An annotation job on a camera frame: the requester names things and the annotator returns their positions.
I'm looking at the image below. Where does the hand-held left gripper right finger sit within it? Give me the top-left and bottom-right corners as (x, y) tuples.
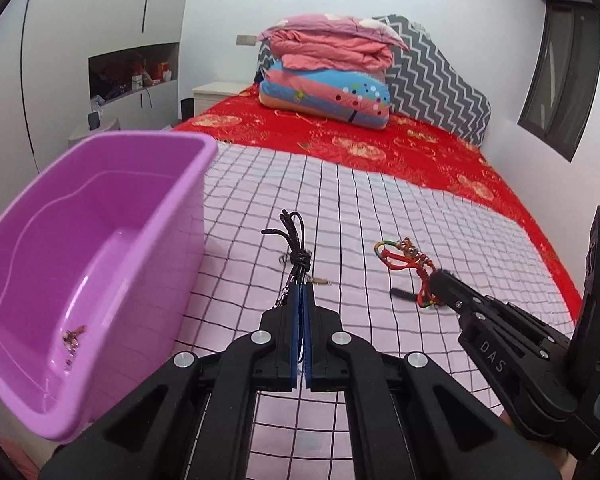
(305, 284), (563, 480)

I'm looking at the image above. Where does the dark framed window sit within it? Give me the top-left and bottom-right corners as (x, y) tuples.
(517, 0), (600, 162)

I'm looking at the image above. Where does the white round side table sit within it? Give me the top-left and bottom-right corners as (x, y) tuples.
(69, 115), (121, 148)

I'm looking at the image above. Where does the purple plastic basin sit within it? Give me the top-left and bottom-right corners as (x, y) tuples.
(0, 131), (219, 443)

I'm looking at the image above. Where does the red string beaded bracelet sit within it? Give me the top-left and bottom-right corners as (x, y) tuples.
(374, 237), (438, 308)

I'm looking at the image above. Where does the black cord necklace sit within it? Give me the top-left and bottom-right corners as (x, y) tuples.
(261, 210), (313, 311)

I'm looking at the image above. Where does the red patterned bed sheet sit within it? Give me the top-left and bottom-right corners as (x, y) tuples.
(172, 82), (583, 321)

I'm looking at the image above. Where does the striped dotted folded quilt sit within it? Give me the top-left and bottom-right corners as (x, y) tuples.
(258, 57), (392, 132)

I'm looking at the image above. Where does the checked white sheet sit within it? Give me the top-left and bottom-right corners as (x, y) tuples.
(82, 142), (578, 480)

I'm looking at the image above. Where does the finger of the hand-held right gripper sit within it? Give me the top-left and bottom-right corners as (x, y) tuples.
(428, 270), (574, 347)

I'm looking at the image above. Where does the white wardrobe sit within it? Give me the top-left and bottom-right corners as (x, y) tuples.
(0, 0), (196, 221)

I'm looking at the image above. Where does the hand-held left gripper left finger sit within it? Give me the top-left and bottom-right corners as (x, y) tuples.
(39, 284), (303, 480)

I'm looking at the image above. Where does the pink folded quilt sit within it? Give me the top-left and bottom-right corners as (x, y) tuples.
(257, 14), (411, 72)

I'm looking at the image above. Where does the white nightstand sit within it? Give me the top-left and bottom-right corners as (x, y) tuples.
(192, 82), (253, 117)

